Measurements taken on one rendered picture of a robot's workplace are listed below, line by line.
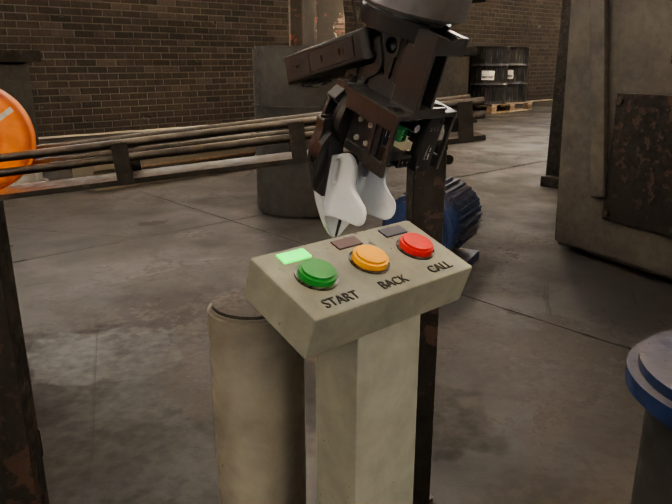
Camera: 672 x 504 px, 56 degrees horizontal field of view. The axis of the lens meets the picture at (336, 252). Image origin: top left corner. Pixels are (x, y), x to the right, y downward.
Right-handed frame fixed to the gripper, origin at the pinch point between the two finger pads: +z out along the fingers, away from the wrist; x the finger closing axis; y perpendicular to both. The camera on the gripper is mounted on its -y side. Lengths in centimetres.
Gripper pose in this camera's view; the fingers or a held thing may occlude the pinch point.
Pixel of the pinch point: (331, 219)
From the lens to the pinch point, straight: 60.6
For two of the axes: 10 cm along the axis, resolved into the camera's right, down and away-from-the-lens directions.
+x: 7.4, -1.9, 6.4
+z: -2.3, 8.3, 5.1
